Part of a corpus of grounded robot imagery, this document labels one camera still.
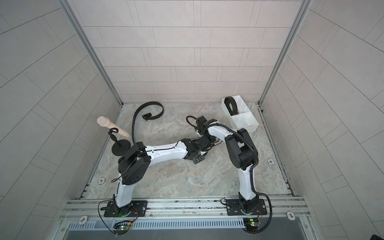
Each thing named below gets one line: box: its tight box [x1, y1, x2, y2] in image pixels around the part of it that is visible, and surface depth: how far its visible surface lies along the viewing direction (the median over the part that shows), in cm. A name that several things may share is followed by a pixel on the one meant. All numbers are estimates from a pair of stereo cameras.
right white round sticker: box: [286, 211, 296, 221], surface depth 71 cm
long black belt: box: [224, 96, 239, 116], surface depth 104 cm
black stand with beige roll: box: [97, 116, 131, 156], surface depth 84 cm
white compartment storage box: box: [221, 95, 260, 133], surface depth 104 cm
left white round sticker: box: [79, 215, 88, 225], surface depth 69 cm
